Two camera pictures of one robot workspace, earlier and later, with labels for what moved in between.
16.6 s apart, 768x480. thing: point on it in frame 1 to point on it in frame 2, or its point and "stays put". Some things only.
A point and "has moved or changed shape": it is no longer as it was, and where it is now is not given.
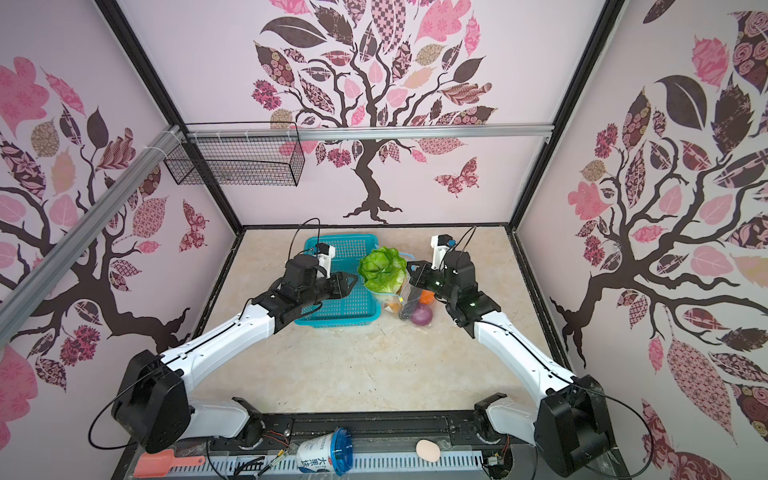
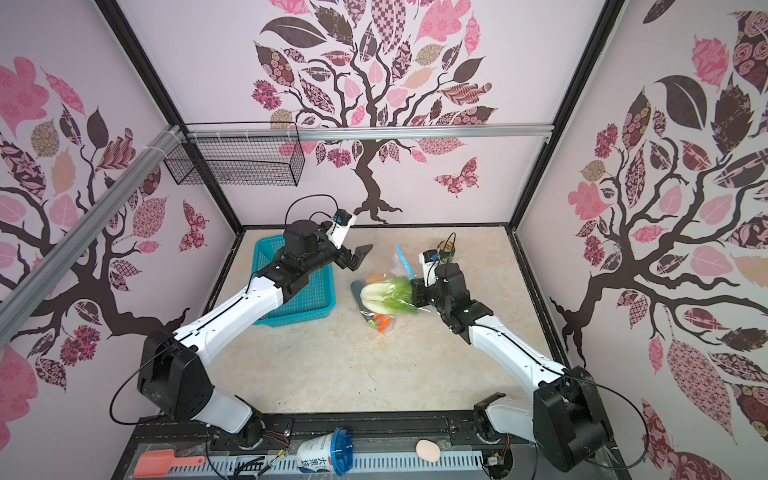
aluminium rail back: [371, 133] stays put
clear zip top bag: [414, 306] has moved or changed shape
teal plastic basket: [359, 307] has moved or changed shape
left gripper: [339, 280] to [355, 260]
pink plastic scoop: [157, 464] stays put
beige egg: [428, 450] stays put
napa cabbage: [383, 270] to [393, 296]
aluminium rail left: [20, 298] stays put
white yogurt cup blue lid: [330, 452] stays put
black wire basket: [242, 153] stays put
